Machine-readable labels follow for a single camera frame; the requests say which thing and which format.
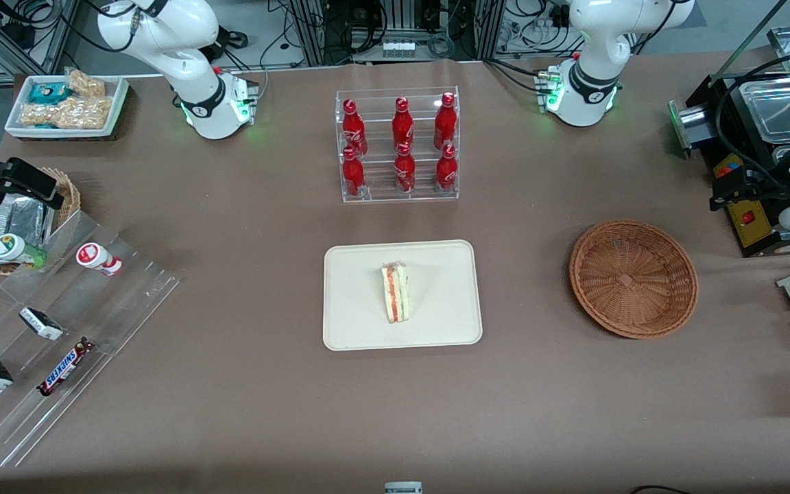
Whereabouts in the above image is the triangle sandwich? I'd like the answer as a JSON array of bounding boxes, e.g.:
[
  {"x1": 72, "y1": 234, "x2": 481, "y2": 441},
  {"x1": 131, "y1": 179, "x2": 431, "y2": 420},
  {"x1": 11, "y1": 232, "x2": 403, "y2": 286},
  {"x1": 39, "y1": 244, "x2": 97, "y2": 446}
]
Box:
[{"x1": 380, "y1": 261, "x2": 411, "y2": 325}]

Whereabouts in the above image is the small brown wicker basket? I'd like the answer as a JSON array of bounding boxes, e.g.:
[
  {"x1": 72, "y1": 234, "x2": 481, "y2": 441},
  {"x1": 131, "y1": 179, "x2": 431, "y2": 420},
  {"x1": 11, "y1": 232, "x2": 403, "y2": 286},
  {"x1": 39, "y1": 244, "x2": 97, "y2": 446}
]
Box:
[{"x1": 0, "y1": 167, "x2": 82, "y2": 277}]

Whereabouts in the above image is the large steel tray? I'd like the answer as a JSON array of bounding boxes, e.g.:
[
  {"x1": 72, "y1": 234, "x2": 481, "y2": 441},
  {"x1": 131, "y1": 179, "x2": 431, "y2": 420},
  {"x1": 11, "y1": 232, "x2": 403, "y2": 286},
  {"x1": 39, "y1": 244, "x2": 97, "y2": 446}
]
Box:
[{"x1": 738, "y1": 78, "x2": 790, "y2": 143}]

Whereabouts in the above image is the white rectangular snack tray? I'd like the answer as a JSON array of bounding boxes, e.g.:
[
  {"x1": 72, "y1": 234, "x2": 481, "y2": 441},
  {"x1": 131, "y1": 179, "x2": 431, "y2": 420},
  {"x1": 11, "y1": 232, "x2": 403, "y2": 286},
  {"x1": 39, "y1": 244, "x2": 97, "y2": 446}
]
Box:
[{"x1": 4, "y1": 74, "x2": 130, "y2": 141}]

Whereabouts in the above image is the round brown wicker basket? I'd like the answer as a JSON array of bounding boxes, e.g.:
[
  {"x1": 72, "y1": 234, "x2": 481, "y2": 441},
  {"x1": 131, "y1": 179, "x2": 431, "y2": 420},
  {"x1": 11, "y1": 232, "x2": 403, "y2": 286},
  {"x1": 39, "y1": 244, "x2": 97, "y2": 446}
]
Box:
[{"x1": 568, "y1": 219, "x2": 699, "y2": 340}]

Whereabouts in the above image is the cream rectangular plastic tray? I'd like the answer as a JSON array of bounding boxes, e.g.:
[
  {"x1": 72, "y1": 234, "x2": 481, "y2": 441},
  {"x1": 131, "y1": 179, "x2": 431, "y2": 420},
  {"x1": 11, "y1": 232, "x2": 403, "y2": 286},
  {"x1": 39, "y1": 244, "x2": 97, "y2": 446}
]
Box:
[{"x1": 323, "y1": 239, "x2": 483, "y2": 352}]

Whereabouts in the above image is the silver foil pack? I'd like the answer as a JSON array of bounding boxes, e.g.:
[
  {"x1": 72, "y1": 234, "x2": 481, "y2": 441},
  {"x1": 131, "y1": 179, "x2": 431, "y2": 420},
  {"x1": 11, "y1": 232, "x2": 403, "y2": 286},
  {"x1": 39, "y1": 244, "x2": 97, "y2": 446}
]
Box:
[{"x1": 0, "y1": 196, "x2": 49, "y2": 265}]

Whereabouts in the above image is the black machine yellow control panel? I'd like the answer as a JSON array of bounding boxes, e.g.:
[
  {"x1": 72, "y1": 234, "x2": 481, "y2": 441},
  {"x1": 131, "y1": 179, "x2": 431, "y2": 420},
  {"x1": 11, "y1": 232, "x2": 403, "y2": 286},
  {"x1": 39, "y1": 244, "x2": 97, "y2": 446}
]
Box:
[{"x1": 668, "y1": 69, "x2": 790, "y2": 259}]

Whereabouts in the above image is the white bottle green cap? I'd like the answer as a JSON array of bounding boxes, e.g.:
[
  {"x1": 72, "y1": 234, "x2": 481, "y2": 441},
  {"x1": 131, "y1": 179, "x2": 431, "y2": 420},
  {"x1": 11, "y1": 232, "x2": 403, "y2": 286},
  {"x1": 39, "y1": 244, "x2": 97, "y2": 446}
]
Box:
[{"x1": 0, "y1": 233, "x2": 47, "y2": 268}]

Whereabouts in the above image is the large peanut brittle pack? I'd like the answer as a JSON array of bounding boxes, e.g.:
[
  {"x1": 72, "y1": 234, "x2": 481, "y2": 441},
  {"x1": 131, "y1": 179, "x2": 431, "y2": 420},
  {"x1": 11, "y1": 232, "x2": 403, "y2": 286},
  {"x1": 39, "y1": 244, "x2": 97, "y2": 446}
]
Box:
[{"x1": 19, "y1": 96, "x2": 113, "y2": 130}]

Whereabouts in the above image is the teal snack packet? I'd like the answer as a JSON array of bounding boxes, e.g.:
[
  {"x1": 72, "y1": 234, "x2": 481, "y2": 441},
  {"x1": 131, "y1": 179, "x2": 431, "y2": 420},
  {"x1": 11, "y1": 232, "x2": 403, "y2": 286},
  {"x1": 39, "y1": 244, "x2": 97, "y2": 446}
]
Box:
[{"x1": 28, "y1": 82, "x2": 72, "y2": 105}]

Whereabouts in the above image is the red white yogurt bottle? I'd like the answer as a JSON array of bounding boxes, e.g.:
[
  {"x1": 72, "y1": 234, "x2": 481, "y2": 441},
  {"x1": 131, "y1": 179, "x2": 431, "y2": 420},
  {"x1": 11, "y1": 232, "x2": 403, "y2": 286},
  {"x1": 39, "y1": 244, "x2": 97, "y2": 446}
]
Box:
[{"x1": 76, "y1": 242, "x2": 123, "y2": 277}]

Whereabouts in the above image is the small peanut brittle pack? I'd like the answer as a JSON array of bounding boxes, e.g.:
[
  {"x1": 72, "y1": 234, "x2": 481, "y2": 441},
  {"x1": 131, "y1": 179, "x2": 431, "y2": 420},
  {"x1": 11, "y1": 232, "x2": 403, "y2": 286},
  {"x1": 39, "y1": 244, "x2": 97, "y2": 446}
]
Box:
[{"x1": 66, "y1": 69, "x2": 106, "y2": 98}]

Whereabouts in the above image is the clear acrylic stepped stand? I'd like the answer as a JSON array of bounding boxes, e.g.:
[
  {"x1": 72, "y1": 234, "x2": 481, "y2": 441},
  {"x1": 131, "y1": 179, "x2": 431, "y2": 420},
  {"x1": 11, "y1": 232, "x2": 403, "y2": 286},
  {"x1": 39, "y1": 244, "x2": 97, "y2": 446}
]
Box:
[{"x1": 0, "y1": 209, "x2": 182, "y2": 467}]

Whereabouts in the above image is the snickers bar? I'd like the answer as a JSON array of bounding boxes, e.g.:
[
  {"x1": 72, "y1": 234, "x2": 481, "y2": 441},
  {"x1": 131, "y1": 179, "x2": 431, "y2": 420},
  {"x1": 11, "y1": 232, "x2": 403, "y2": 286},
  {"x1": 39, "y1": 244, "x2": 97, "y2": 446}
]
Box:
[{"x1": 37, "y1": 338, "x2": 95, "y2": 397}]

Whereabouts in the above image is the red cola bottle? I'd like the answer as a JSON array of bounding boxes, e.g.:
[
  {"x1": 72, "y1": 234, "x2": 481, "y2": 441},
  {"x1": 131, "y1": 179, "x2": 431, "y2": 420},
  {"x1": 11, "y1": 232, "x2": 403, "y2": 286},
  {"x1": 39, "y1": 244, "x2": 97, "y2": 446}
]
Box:
[
  {"x1": 435, "y1": 143, "x2": 458, "y2": 192},
  {"x1": 342, "y1": 146, "x2": 367, "y2": 198},
  {"x1": 392, "y1": 97, "x2": 415, "y2": 153},
  {"x1": 342, "y1": 98, "x2": 368, "y2": 157},
  {"x1": 434, "y1": 92, "x2": 458, "y2": 150},
  {"x1": 394, "y1": 142, "x2": 417, "y2": 193}
]

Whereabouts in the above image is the clear acrylic bottle rack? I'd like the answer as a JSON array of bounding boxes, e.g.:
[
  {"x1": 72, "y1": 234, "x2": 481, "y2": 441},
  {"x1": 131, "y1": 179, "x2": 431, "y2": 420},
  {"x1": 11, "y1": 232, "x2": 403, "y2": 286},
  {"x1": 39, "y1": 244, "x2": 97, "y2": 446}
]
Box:
[{"x1": 335, "y1": 86, "x2": 461, "y2": 203}]

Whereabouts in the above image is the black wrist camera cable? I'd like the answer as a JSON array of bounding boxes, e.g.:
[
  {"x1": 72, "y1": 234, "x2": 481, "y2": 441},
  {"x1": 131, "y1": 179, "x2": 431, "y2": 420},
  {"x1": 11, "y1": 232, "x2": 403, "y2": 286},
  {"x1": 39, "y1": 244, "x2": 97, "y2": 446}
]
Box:
[{"x1": 713, "y1": 47, "x2": 790, "y2": 189}]

